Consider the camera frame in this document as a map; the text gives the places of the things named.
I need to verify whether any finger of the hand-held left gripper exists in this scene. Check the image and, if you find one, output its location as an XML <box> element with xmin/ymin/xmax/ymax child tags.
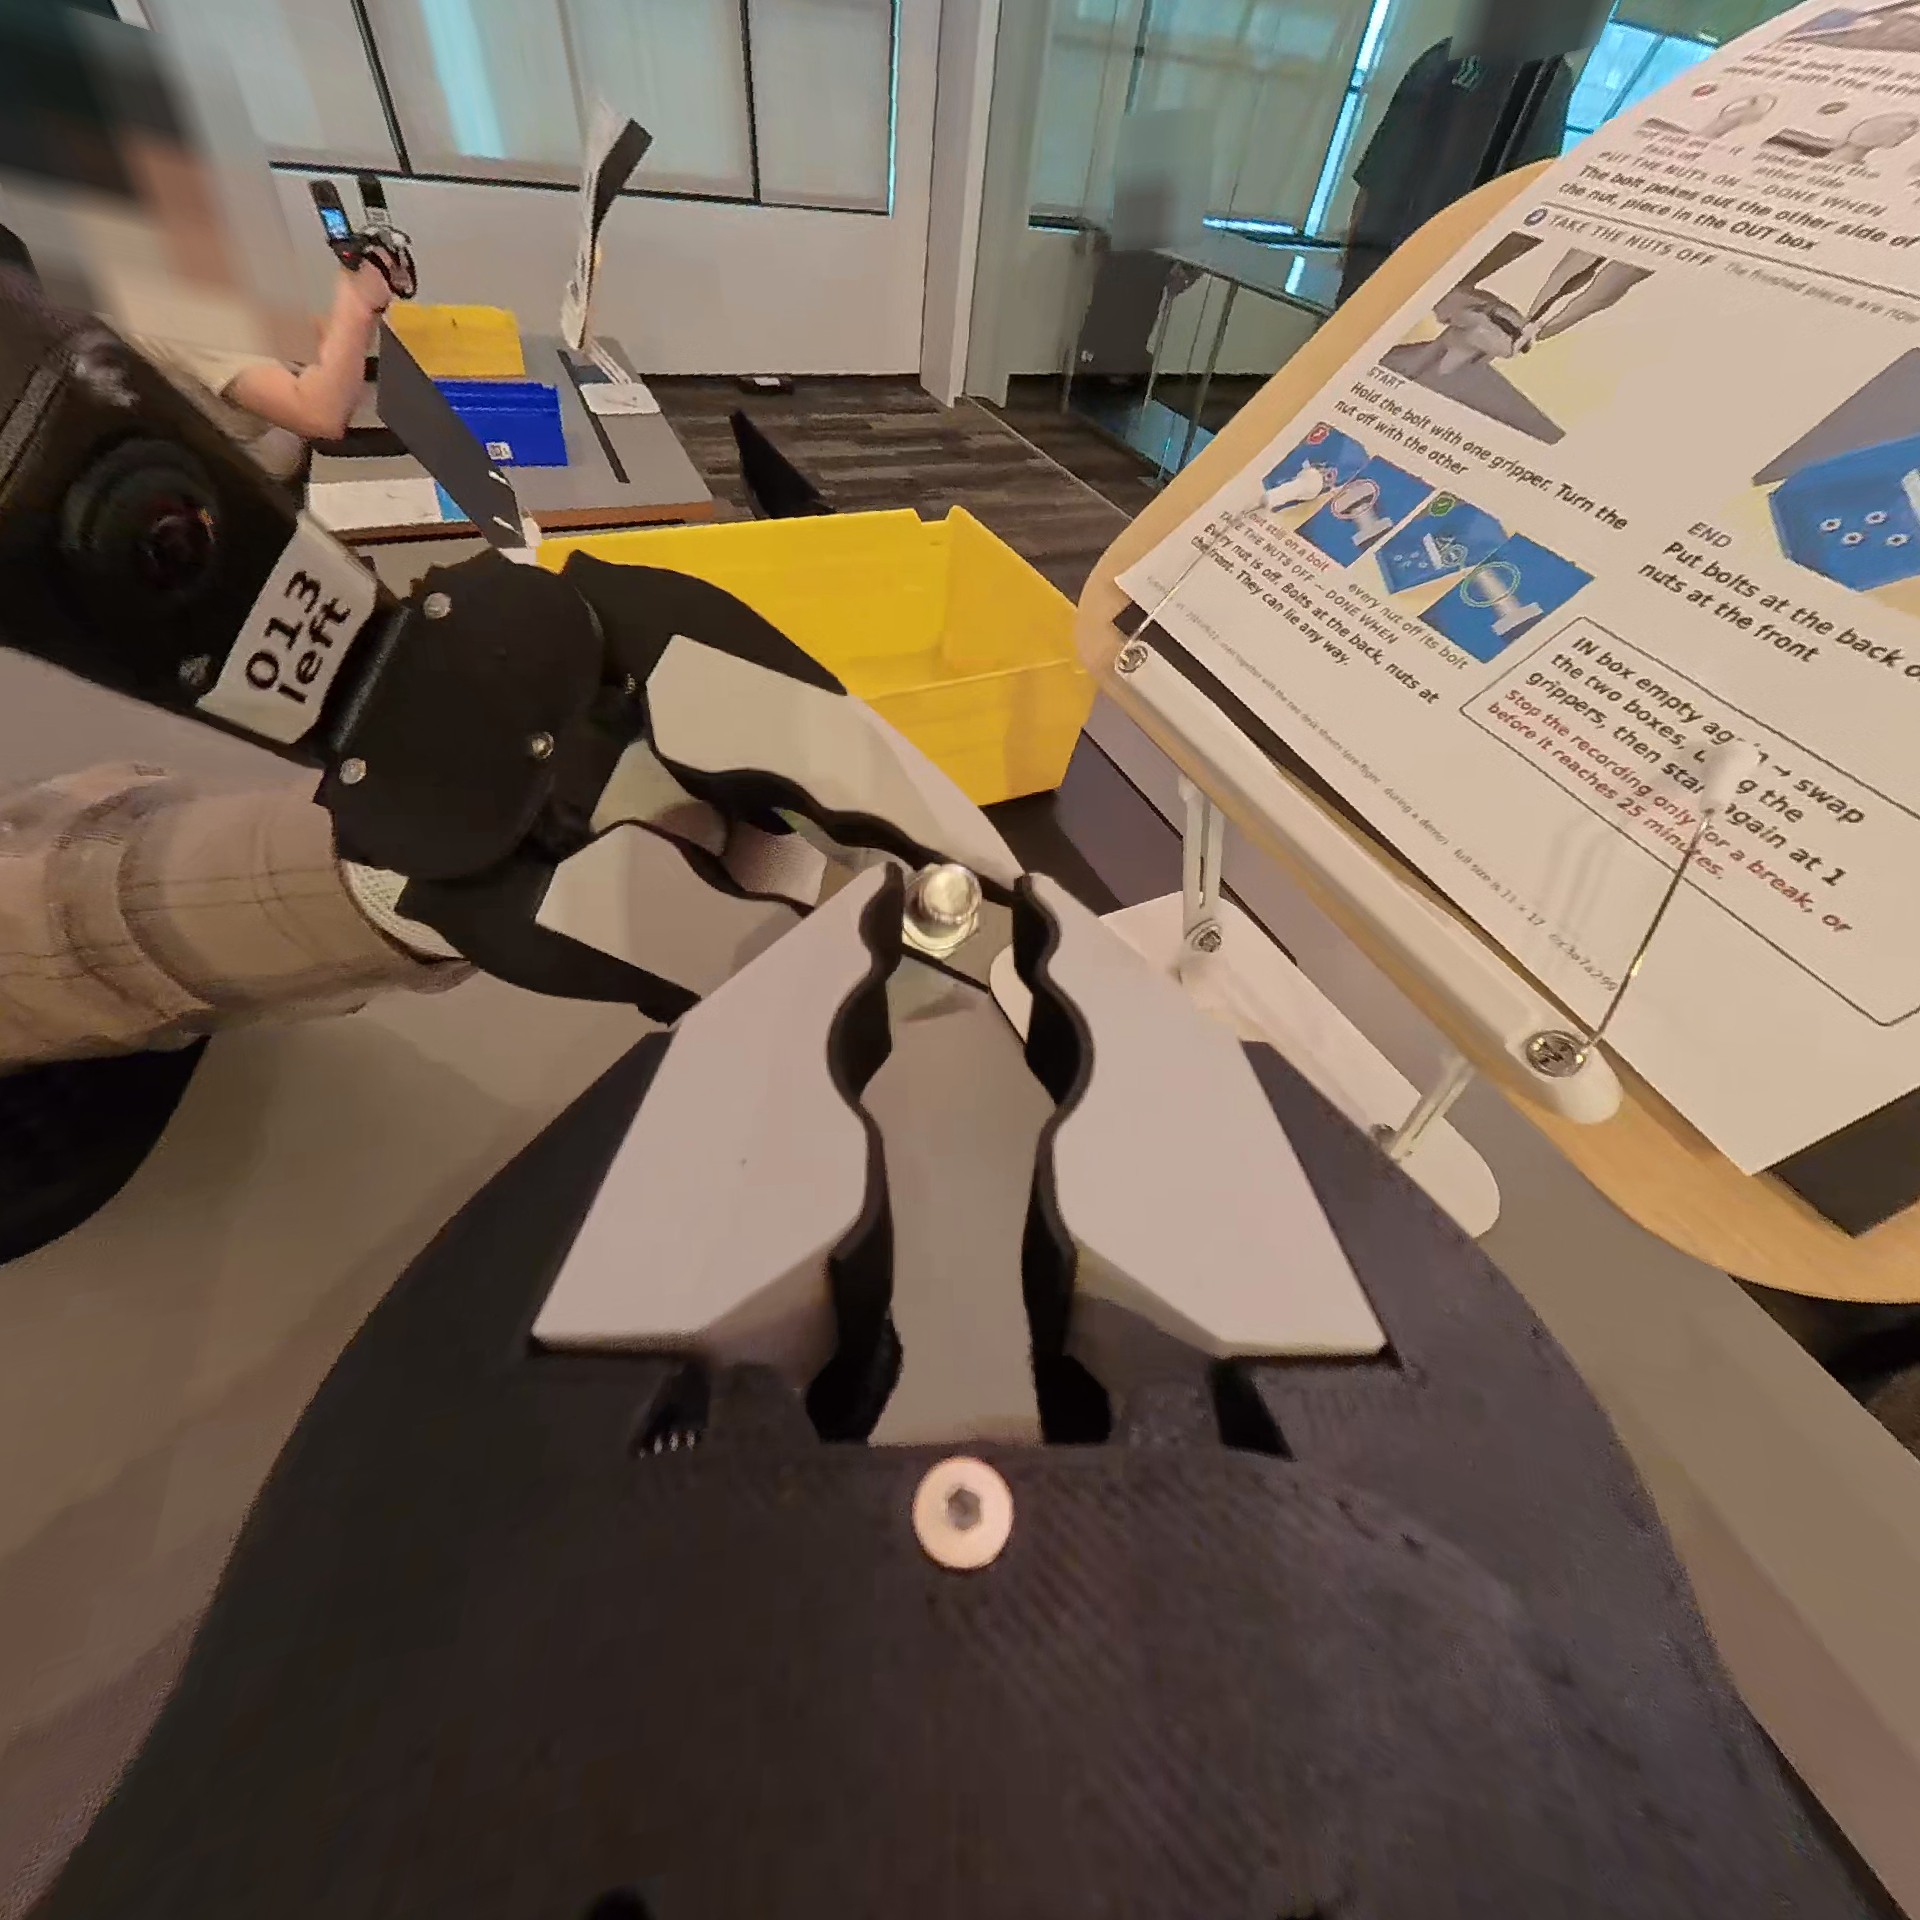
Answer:
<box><xmin>392</xmin><ymin>817</ymin><xmax>846</xmax><ymax>1033</ymax></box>
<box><xmin>562</xmin><ymin>552</ymin><xmax>1033</xmax><ymax>907</ymax></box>

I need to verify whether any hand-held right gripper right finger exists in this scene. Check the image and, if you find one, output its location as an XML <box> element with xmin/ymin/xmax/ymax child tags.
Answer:
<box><xmin>1010</xmin><ymin>874</ymin><xmax>1393</xmax><ymax>1416</ymax></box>

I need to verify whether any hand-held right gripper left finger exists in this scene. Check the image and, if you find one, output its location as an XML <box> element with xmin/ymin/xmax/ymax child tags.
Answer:
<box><xmin>532</xmin><ymin>865</ymin><xmax>905</xmax><ymax>1405</ymax></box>

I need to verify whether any person's left forearm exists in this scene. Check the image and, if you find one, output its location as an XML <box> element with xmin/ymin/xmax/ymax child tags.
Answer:
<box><xmin>0</xmin><ymin>763</ymin><xmax>487</xmax><ymax>1071</ymax></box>

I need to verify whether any large yellow plastic bin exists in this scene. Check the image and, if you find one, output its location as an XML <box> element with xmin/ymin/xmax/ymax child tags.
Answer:
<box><xmin>535</xmin><ymin>504</ymin><xmax>1099</xmax><ymax>811</ymax></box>

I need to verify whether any blue plastic bin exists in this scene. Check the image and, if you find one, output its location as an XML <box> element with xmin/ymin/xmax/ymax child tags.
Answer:
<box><xmin>427</xmin><ymin>378</ymin><xmax>574</xmax><ymax>472</ymax></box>

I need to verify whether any black floor object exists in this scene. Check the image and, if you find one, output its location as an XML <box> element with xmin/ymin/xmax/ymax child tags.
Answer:
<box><xmin>728</xmin><ymin>407</ymin><xmax>822</xmax><ymax>522</ymax></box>

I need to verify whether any grey background desk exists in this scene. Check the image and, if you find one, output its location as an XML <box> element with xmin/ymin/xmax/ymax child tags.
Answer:
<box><xmin>307</xmin><ymin>336</ymin><xmax>717</xmax><ymax>547</ymax></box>

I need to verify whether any small yellow plastic bin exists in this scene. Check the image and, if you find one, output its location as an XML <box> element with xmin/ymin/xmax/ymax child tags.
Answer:
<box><xmin>383</xmin><ymin>300</ymin><xmax>529</xmax><ymax>383</ymax></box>

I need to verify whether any wooden document stand board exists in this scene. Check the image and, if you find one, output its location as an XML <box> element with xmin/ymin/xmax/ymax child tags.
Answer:
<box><xmin>1074</xmin><ymin>156</ymin><xmax>1920</xmax><ymax>1305</ymax></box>

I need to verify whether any background document stand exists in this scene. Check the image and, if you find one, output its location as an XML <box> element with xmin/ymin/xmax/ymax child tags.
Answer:
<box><xmin>559</xmin><ymin>97</ymin><xmax>659</xmax><ymax>357</ymax></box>

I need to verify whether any glass side table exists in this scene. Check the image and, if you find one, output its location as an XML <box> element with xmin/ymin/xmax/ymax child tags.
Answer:
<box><xmin>1033</xmin><ymin>206</ymin><xmax>1357</xmax><ymax>500</ymax></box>

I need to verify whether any black backing board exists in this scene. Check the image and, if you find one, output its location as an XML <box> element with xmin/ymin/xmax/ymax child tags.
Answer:
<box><xmin>1766</xmin><ymin>1107</ymin><xmax>1920</xmax><ymax>1243</ymax></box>

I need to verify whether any printed instruction sheet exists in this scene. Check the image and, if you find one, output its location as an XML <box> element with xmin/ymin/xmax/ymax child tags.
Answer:
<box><xmin>1116</xmin><ymin>0</ymin><xmax>1920</xmax><ymax>1183</ymax></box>

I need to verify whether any wire page clip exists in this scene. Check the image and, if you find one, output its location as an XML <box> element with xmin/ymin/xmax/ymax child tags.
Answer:
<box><xmin>1521</xmin><ymin>747</ymin><xmax>1761</xmax><ymax>1079</ymax></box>
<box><xmin>1116</xmin><ymin>506</ymin><xmax>1297</xmax><ymax>680</ymax></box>

